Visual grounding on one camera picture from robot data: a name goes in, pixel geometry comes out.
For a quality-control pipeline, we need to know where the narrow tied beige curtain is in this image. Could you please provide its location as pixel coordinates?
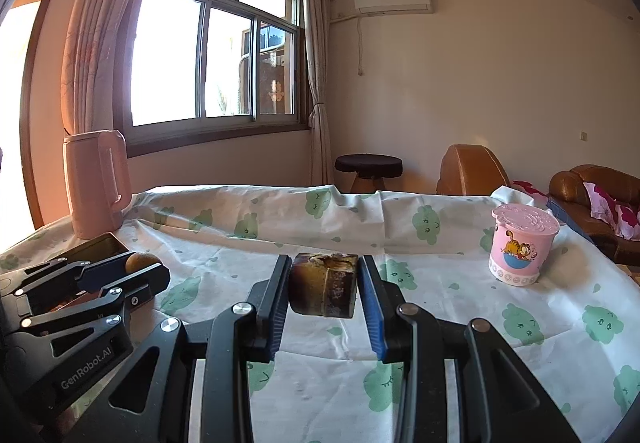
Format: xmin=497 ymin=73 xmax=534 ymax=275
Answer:
xmin=302 ymin=0 xmax=333 ymax=186

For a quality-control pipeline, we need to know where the wide beige curtain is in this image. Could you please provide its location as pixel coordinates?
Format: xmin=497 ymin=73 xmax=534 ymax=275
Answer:
xmin=60 ymin=0 xmax=168 ymax=136

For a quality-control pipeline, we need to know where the pink floral cloth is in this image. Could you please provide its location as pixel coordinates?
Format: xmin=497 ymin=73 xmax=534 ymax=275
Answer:
xmin=511 ymin=180 xmax=550 ymax=198
xmin=582 ymin=182 xmax=640 ymax=241

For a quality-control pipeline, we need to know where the dark round stool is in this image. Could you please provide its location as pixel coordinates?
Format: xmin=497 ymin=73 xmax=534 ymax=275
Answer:
xmin=334 ymin=154 xmax=404 ymax=194

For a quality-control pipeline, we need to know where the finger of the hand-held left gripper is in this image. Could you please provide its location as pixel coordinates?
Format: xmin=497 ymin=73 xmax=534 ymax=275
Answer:
xmin=0 ymin=252 xmax=132 ymax=319
xmin=15 ymin=264 xmax=172 ymax=339

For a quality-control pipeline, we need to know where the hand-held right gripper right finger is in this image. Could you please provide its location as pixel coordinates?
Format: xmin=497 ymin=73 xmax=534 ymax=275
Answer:
xmin=359 ymin=254 xmax=583 ymax=443

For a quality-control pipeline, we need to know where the sliding window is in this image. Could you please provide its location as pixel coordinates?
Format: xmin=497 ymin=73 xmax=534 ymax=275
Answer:
xmin=114 ymin=0 xmax=308 ymax=156

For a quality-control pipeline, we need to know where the small brown jar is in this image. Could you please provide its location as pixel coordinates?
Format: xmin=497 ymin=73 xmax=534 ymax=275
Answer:
xmin=288 ymin=252 xmax=360 ymax=319

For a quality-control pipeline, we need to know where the cloud print tablecloth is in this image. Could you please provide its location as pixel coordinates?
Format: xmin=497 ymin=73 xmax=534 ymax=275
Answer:
xmin=0 ymin=184 xmax=640 ymax=443

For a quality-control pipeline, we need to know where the pink electric kettle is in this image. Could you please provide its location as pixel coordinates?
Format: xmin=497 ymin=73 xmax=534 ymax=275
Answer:
xmin=62 ymin=129 xmax=133 ymax=240

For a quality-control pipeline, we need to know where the wooden door frame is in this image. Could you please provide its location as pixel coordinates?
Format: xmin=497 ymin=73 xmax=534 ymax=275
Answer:
xmin=20 ymin=0 xmax=66 ymax=229

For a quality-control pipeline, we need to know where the small tan round fruit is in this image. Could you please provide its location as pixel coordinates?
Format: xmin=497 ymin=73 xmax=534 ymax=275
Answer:
xmin=125 ymin=251 xmax=161 ymax=274

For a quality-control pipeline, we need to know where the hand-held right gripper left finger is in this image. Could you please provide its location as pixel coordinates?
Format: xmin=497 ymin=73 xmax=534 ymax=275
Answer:
xmin=65 ymin=253 xmax=293 ymax=443

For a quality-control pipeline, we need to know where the brown leather sofa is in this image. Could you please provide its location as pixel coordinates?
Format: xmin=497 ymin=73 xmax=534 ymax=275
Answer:
xmin=548 ymin=164 xmax=640 ymax=266

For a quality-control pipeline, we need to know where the pink cartoon cup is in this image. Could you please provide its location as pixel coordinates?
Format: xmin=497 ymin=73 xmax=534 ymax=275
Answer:
xmin=488 ymin=203 xmax=561 ymax=286

